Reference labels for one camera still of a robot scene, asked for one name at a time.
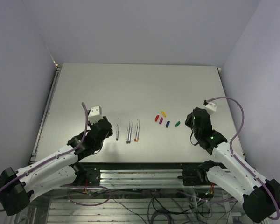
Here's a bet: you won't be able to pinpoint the blue-ended white pen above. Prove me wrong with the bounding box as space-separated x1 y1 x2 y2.
116 118 120 141

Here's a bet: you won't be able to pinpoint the purple-ended white pen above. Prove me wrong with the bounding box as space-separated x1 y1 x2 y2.
126 121 131 144

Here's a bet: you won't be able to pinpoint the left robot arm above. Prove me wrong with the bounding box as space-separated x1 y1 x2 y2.
0 115 113 216

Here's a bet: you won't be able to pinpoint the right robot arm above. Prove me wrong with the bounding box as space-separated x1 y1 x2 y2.
185 107 280 223

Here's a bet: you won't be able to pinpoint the green-ended white pen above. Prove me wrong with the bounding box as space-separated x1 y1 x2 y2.
128 122 133 144

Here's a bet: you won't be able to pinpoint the red-ended white pen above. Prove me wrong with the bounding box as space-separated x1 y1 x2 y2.
134 119 139 142

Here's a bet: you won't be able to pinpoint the yellow-ended white pen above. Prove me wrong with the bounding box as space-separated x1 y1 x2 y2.
136 120 140 142

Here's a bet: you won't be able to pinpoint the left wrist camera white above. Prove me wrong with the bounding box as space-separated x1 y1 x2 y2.
88 105 103 124

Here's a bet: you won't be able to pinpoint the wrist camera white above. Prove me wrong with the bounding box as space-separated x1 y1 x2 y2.
88 105 103 124
203 100 217 115

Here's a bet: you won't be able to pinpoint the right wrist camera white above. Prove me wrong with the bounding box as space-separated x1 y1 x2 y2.
203 100 217 115

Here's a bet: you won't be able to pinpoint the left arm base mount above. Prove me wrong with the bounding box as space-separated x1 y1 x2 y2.
72 162 101 186

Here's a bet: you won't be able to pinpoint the aluminium frame rail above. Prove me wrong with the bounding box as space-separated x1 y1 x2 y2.
100 169 183 188

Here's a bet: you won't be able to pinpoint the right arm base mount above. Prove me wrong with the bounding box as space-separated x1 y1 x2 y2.
177 160 226 186

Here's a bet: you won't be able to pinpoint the loose cables under table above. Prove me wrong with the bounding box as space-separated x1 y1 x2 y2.
67 185 243 224

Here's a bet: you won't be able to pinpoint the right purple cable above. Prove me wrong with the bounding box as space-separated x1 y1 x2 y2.
206 96 280 220

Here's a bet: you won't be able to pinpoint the purple cable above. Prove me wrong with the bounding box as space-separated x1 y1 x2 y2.
0 102 91 212
206 96 280 220

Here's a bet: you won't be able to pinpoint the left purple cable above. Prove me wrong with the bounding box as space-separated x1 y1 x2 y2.
0 102 91 212

